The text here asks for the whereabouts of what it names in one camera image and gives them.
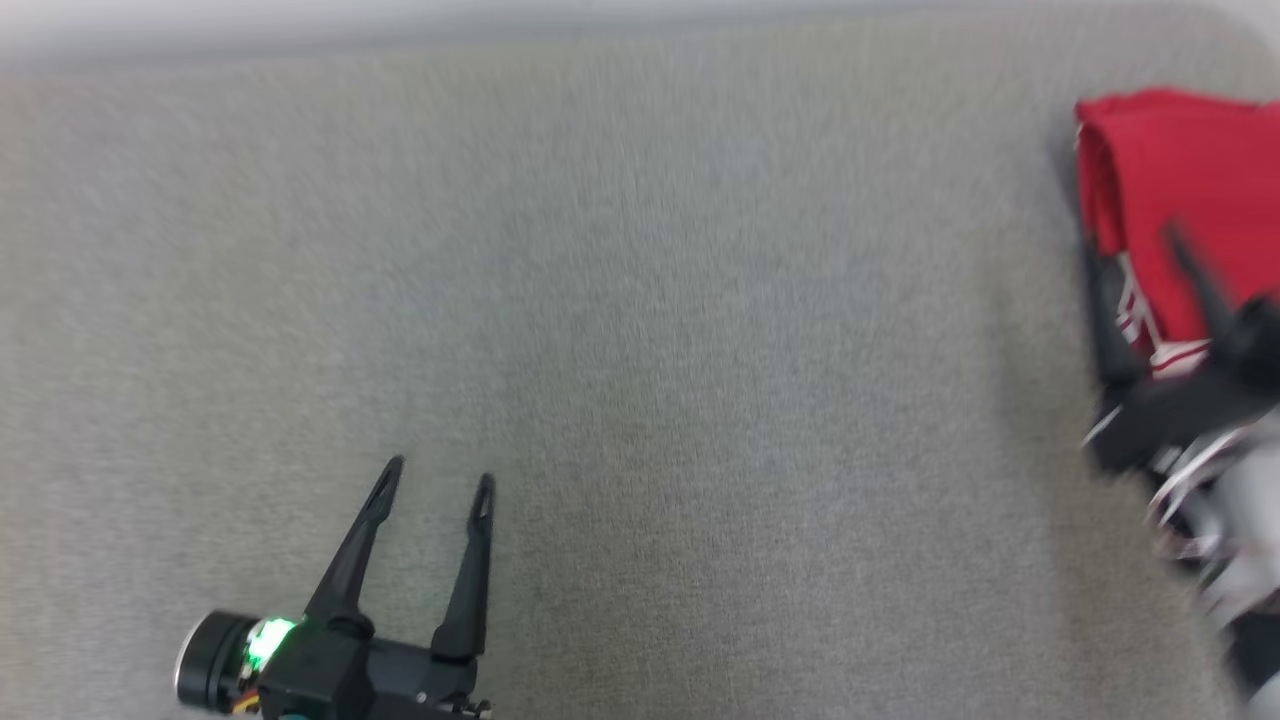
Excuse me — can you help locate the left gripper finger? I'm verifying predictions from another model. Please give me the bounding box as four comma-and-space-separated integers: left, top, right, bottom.
303, 455, 406, 633
431, 473, 497, 662

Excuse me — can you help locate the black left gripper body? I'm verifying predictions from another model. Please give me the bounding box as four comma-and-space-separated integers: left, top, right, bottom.
257, 620, 492, 720

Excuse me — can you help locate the red basketball jersey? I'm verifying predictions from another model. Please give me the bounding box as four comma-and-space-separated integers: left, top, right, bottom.
1075, 88, 1280, 381

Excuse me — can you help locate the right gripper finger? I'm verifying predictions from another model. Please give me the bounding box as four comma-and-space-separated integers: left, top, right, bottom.
1163, 226, 1242, 352
1085, 247, 1144, 394

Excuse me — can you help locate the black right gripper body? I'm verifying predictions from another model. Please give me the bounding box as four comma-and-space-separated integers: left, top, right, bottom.
1084, 294, 1280, 477

